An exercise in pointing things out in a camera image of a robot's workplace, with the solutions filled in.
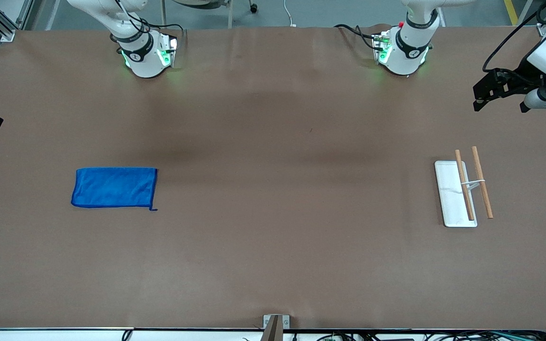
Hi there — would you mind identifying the black left arm base cable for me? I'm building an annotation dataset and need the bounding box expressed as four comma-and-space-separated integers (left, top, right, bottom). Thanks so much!
334, 24, 381, 51

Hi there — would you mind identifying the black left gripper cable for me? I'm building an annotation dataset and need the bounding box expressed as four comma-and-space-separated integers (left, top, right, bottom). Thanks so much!
482, 0, 546, 74

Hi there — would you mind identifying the blue microfibre towel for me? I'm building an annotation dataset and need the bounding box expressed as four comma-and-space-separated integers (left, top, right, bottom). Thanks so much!
71, 167, 159, 212

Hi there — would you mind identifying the black right arm base cable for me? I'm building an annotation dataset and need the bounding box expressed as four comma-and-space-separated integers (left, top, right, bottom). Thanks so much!
111, 0, 186, 43

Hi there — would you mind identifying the grey metal bracket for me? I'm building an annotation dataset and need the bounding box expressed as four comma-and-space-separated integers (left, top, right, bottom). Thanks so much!
263, 314, 291, 329

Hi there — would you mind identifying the brown post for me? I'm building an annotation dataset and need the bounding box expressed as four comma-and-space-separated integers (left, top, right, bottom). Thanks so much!
260, 315, 283, 341

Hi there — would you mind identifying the white floor cable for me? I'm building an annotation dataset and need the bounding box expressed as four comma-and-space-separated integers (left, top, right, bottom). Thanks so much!
283, 0, 299, 28

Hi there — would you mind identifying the black arm base cable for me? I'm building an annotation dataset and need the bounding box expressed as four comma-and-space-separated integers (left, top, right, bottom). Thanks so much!
111, 0, 186, 43
334, 24, 381, 51

